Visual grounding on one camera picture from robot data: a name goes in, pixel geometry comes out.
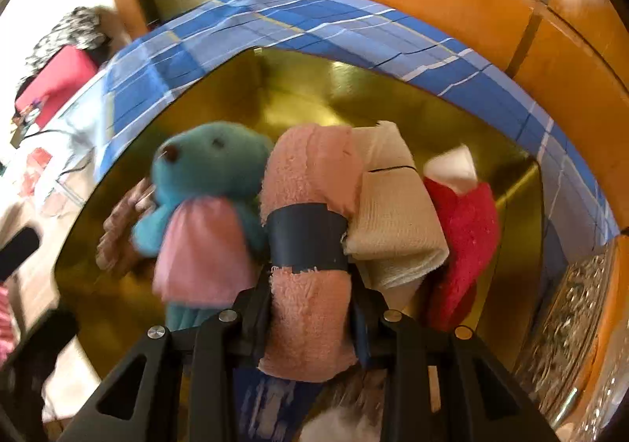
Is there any red bag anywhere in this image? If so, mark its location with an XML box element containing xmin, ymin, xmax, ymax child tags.
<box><xmin>15</xmin><ymin>45</ymin><xmax>99</xmax><ymax>129</ymax></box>

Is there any cream cloth black band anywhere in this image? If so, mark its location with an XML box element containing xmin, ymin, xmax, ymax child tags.
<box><xmin>344</xmin><ymin>120</ymin><xmax>451</xmax><ymax>310</ymax></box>

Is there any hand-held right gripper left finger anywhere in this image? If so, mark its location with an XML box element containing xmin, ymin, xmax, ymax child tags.
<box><xmin>64</xmin><ymin>275</ymin><xmax>274</xmax><ymax>442</ymax></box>

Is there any black oblong object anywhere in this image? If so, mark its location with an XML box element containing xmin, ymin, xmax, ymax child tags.
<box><xmin>0</xmin><ymin>228</ymin><xmax>41</xmax><ymax>284</ymax></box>

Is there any black cable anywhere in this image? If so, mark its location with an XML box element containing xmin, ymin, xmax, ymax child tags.
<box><xmin>20</xmin><ymin>125</ymin><xmax>97</xmax><ymax>177</ymax></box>

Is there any silver embossed box lid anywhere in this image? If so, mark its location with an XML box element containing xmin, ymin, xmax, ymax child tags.
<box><xmin>513</xmin><ymin>233</ymin><xmax>629</xmax><ymax>442</ymax></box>

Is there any white fluffy plush toy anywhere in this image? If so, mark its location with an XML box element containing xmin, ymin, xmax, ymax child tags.
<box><xmin>300</xmin><ymin>368</ymin><xmax>389</xmax><ymax>442</ymax></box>

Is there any gold box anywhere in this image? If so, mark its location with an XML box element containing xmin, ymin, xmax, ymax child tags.
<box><xmin>54</xmin><ymin>46</ymin><xmax>544</xmax><ymax>374</ymax></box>

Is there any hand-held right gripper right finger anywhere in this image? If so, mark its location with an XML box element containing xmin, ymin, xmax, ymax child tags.
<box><xmin>350</xmin><ymin>274</ymin><xmax>558</xmax><ymax>442</ymax></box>

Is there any blue plaid bedsheet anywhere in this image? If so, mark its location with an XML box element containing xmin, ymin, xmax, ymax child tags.
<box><xmin>93</xmin><ymin>0</ymin><xmax>621</xmax><ymax>442</ymax></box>

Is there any black white patterned cloth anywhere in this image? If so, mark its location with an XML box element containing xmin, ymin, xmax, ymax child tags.
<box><xmin>24</xmin><ymin>6</ymin><xmax>126</xmax><ymax>74</ymax></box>

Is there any red white plush stocking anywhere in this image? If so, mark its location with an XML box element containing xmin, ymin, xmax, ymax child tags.
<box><xmin>423</xmin><ymin>146</ymin><xmax>502</xmax><ymax>333</ymax></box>

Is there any brown satin scrunchie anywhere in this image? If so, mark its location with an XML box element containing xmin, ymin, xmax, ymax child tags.
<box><xmin>96</xmin><ymin>177</ymin><xmax>159</xmax><ymax>276</ymax></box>

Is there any pink towel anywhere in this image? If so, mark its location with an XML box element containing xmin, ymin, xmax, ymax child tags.
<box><xmin>258</xmin><ymin>123</ymin><xmax>365</xmax><ymax>383</ymax></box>

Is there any blue plush bear pink dress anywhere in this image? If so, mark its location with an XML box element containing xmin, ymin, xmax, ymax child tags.
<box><xmin>132</xmin><ymin>122</ymin><xmax>276</xmax><ymax>333</ymax></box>

